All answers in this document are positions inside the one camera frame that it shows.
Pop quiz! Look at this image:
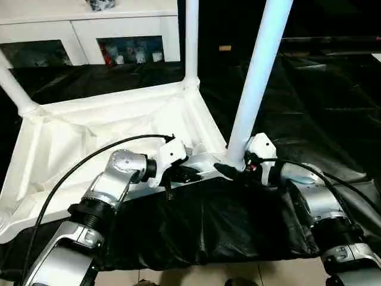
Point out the white plastic table top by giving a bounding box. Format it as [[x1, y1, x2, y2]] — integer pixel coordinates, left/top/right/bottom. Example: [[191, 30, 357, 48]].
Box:
[[0, 82, 239, 245]]

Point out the black work mat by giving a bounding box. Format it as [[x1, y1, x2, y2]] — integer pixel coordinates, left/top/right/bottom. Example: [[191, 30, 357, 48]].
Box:
[[0, 52, 381, 271]]

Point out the black low shelf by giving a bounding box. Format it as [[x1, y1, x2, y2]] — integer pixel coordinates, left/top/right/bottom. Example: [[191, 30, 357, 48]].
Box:
[[281, 37, 381, 55]]

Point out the clear bag of dark parts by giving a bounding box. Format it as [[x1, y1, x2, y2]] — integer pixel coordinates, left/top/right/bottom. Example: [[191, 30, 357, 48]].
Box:
[[86, 0, 115, 13]]

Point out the white cabinet with glass doors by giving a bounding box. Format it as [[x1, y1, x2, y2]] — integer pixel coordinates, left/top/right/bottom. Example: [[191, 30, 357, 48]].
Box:
[[0, 0, 181, 68]]

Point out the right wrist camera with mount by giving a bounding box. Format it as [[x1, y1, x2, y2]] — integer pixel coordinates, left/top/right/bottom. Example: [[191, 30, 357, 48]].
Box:
[[246, 133, 278, 186]]

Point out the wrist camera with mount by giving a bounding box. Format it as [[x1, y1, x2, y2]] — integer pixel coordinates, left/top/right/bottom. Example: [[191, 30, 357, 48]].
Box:
[[150, 138, 189, 189], [246, 133, 278, 186]]

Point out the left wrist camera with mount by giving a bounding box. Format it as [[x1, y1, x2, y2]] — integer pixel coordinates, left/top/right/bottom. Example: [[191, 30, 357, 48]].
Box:
[[150, 138, 189, 189]]

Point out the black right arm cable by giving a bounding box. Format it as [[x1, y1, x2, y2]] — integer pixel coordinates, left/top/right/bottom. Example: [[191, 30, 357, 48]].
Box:
[[255, 157, 381, 216]]

